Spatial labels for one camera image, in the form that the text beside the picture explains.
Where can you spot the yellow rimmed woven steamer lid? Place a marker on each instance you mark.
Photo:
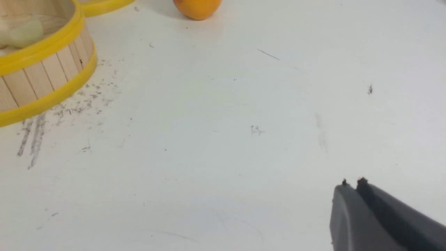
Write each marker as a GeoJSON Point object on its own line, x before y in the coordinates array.
{"type": "Point", "coordinates": [99, 7]}

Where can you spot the orange yellow toy pear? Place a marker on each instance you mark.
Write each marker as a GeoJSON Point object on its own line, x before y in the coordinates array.
{"type": "Point", "coordinates": [197, 9]}

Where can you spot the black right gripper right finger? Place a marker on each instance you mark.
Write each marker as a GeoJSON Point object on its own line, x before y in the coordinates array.
{"type": "Point", "coordinates": [408, 227]}

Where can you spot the pale green dumpling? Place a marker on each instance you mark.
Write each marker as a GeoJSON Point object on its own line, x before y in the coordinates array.
{"type": "Point", "coordinates": [24, 35]}

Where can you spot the yellow rimmed bamboo steamer tray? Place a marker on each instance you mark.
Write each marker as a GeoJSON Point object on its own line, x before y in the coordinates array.
{"type": "Point", "coordinates": [42, 75]}

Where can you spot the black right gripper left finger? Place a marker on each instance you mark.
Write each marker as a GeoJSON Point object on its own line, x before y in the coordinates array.
{"type": "Point", "coordinates": [354, 227]}

